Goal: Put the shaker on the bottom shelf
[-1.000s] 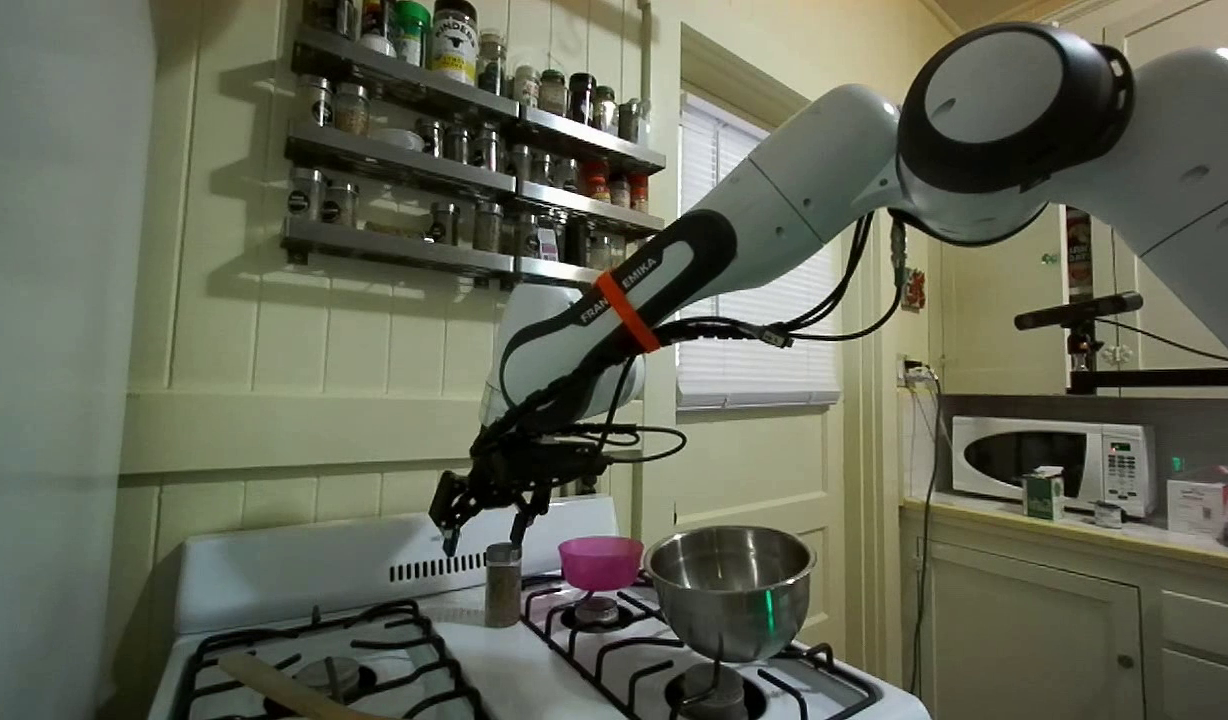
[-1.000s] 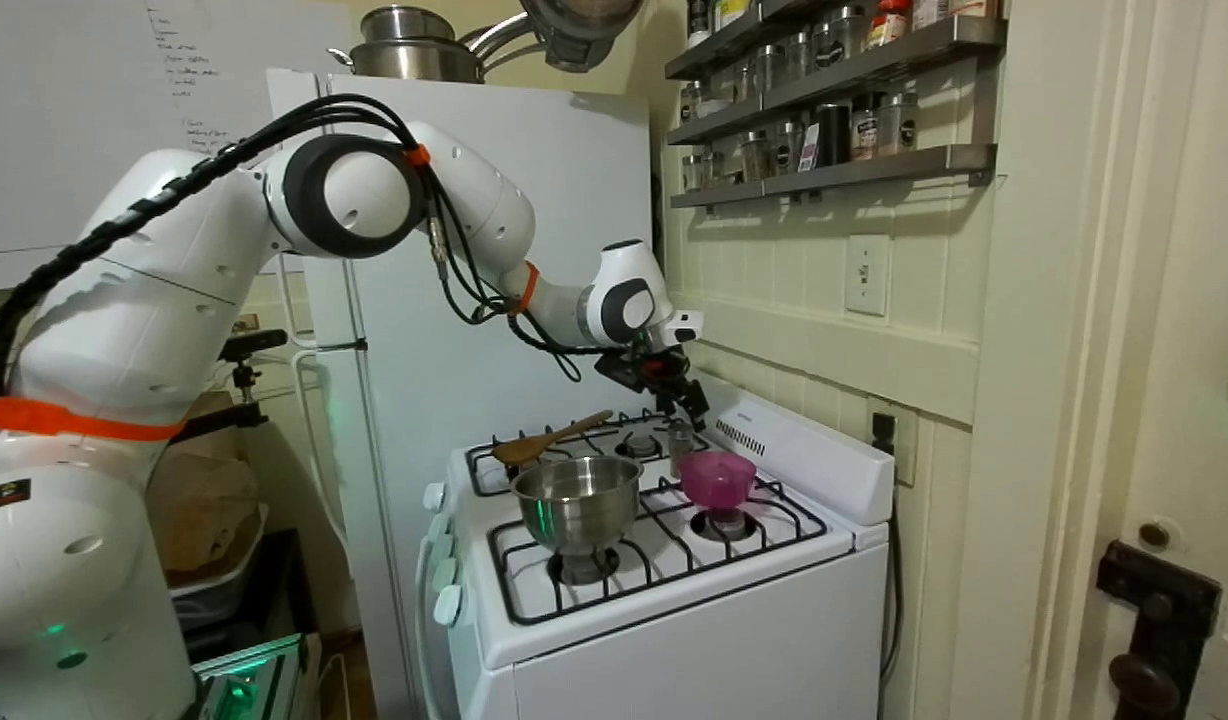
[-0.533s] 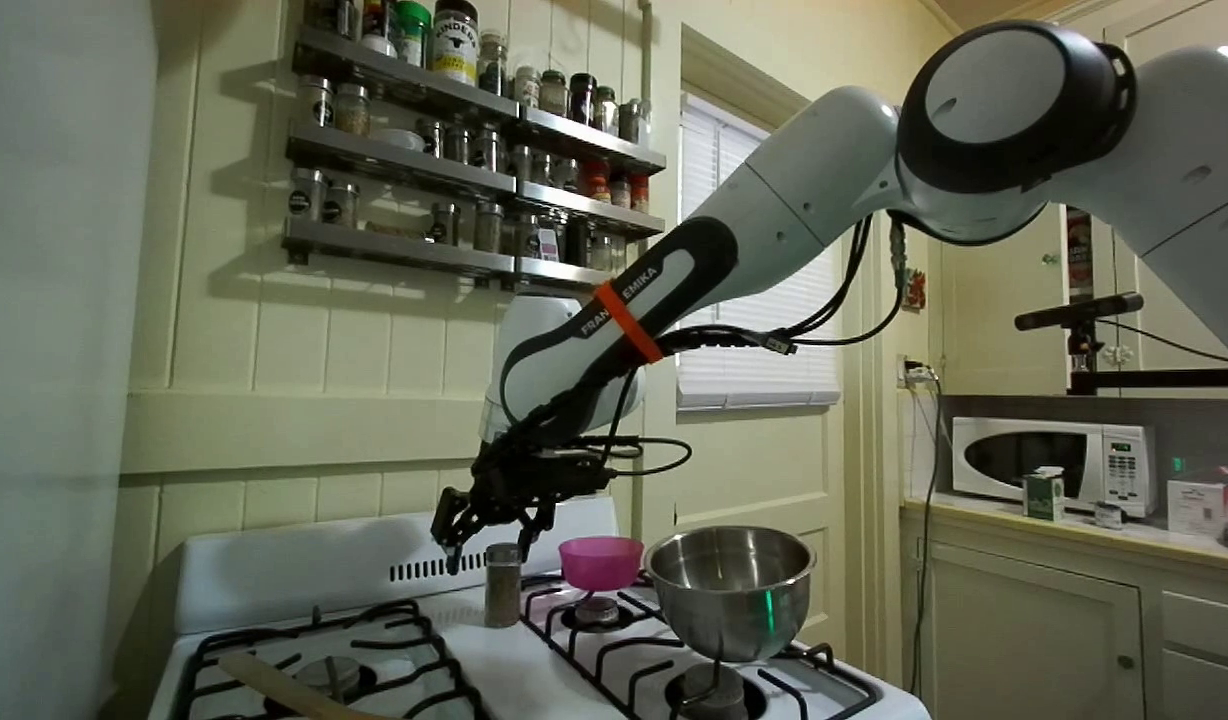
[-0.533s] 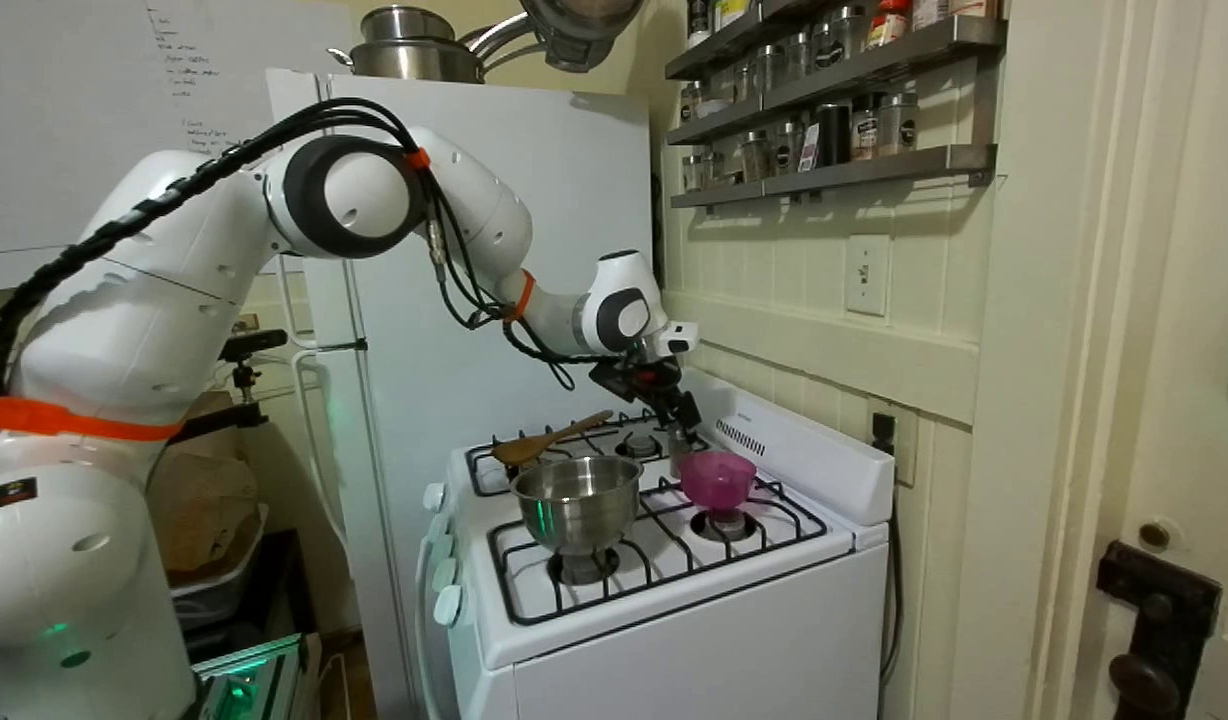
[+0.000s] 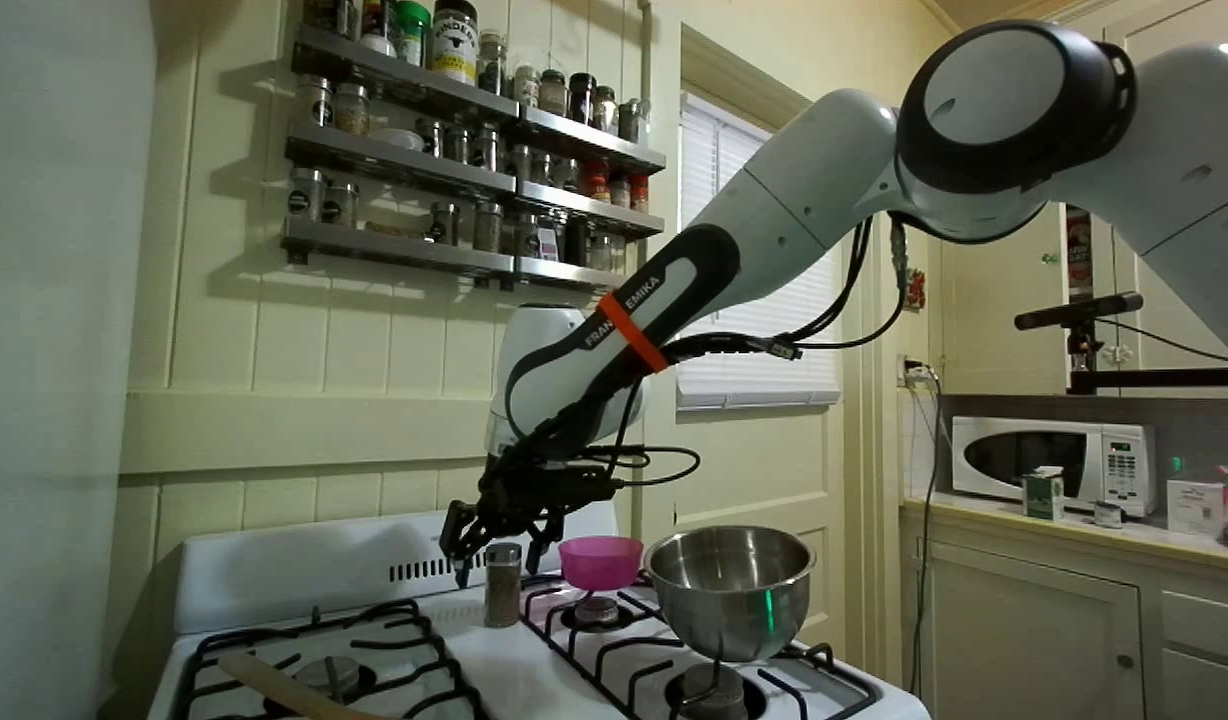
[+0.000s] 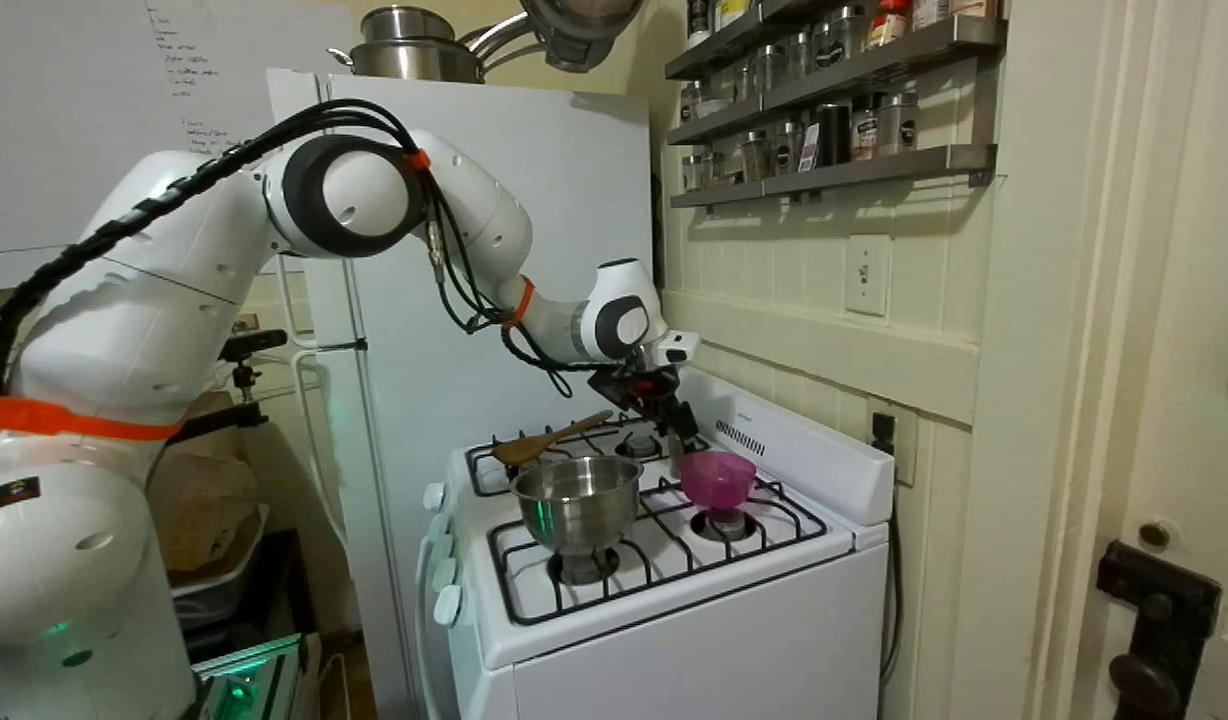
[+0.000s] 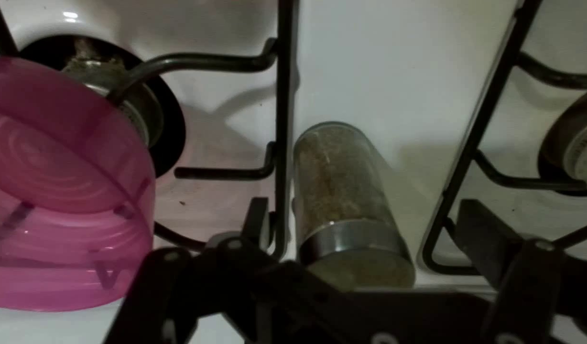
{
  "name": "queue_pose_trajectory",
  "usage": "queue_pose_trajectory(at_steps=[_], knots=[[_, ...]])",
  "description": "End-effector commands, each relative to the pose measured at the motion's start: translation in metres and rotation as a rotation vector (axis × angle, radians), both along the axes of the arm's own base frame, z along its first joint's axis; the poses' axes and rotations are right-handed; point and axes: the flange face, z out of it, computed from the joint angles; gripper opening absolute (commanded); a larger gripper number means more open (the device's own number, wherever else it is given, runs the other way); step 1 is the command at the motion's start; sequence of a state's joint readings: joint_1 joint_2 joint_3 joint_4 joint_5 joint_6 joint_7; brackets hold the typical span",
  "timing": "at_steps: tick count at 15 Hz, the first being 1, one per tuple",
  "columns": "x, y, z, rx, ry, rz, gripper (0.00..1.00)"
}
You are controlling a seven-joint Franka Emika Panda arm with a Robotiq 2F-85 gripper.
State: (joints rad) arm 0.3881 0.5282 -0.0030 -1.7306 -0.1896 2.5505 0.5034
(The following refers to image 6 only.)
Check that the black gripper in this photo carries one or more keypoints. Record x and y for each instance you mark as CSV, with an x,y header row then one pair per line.
x,y
649,386

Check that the pink plastic bowl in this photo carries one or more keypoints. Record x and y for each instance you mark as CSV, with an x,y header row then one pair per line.
x,y
719,480

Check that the black wall outlet plug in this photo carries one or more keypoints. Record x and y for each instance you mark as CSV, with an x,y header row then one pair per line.
x,y
887,428

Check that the middle metal spice shelf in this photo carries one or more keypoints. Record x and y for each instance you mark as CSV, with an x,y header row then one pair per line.
x,y
837,95

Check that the steel pot on fridge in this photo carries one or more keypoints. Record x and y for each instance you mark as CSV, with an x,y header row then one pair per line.
x,y
412,44

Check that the white gas stove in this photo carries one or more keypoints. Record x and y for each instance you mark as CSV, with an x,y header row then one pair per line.
x,y
760,613

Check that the white light switch plate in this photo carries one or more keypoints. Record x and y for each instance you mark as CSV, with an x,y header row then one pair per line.
x,y
865,273

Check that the stainless steel bowl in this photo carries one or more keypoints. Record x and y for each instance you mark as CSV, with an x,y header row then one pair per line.
x,y
576,501

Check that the wooden spoon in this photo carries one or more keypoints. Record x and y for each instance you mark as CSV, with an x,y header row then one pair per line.
x,y
524,449

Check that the bottom metal spice shelf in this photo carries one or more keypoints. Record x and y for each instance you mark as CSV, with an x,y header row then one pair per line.
x,y
889,168

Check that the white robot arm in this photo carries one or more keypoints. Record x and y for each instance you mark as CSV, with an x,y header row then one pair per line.
x,y
112,343

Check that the top metal spice shelf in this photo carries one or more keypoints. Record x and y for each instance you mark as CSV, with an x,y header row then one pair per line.
x,y
804,38

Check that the metal spice shelf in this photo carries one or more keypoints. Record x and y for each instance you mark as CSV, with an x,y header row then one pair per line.
x,y
804,38
837,95
889,168

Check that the white refrigerator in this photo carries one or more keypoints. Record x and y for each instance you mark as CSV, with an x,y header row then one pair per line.
x,y
411,368

